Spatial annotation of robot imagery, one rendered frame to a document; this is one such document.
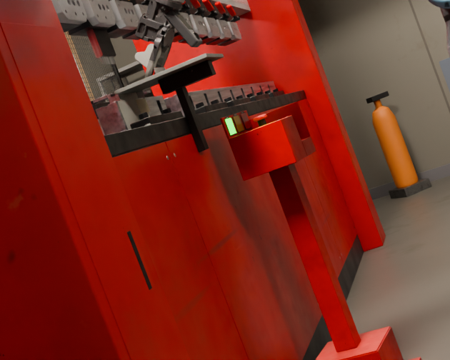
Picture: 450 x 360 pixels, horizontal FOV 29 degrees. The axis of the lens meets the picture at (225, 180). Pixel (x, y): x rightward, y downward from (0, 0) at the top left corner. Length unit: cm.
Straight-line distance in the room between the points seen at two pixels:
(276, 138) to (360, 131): 399
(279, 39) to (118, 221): 312
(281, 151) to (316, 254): 31
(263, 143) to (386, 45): 392
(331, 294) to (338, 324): 9
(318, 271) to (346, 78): 394
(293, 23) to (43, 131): 323
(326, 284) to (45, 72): 129
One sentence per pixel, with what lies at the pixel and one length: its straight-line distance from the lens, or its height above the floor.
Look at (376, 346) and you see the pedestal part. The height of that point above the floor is 12.
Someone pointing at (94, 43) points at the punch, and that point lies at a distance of 232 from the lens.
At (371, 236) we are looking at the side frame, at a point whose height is 7.
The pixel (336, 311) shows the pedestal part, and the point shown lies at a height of 23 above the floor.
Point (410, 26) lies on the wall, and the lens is 612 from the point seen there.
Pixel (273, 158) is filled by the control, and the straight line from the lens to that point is 230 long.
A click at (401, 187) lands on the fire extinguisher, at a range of 593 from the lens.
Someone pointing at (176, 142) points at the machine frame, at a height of 82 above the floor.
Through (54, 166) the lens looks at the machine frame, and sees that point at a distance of 125.
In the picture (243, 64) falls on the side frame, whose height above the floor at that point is 110.
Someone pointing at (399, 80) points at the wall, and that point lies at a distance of 616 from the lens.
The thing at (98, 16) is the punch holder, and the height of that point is 119.
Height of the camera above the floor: 78
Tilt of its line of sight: 3 degrees down
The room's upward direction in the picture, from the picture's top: 21 degrees counter-clockwise
